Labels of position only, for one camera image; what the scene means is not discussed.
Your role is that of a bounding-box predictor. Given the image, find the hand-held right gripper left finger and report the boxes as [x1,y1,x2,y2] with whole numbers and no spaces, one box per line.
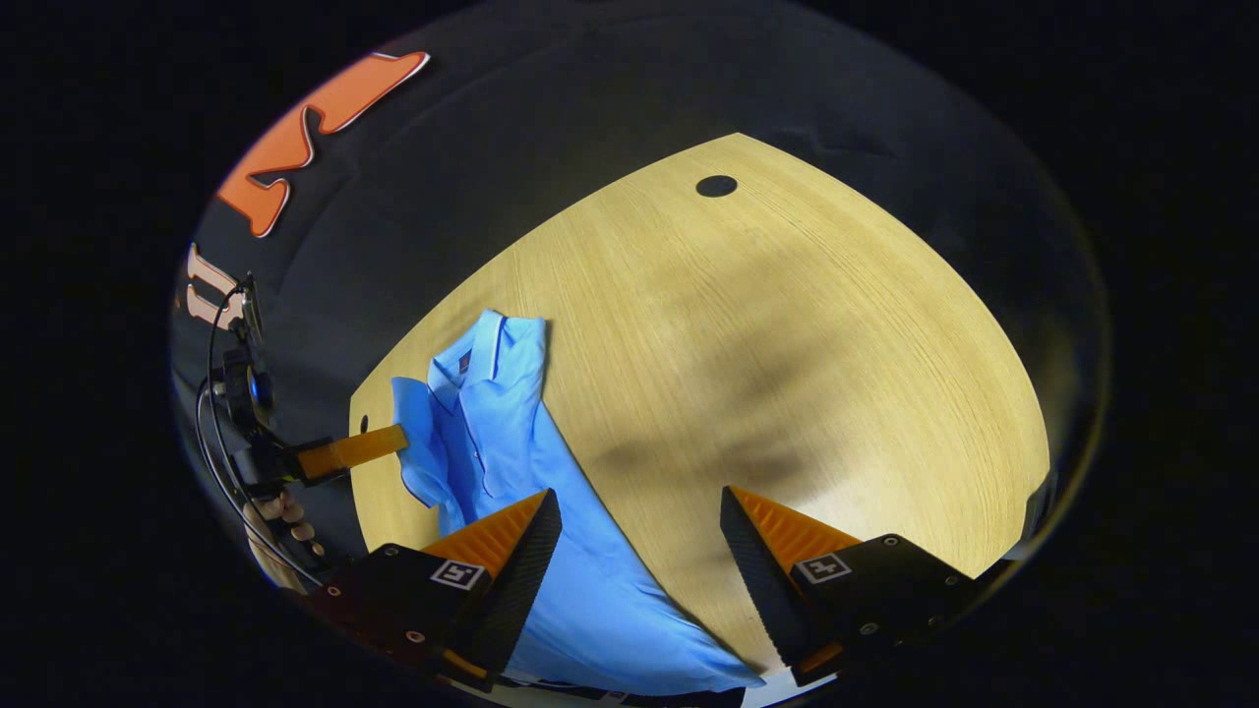
[325,489,564,689]

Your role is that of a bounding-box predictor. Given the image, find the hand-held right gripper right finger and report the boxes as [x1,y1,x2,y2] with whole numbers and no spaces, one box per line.
[720,485,985,687]

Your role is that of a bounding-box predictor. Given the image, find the light blue T-shirt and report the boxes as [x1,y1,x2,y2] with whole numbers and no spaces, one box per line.
[391,310,766,697]

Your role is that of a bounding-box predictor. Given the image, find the black backdrop cloth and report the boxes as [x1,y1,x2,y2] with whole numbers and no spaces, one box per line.
[169,0,1112,591]

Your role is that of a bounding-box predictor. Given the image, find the black cable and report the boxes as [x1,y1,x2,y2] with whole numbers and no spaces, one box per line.
[195,280,326,589]

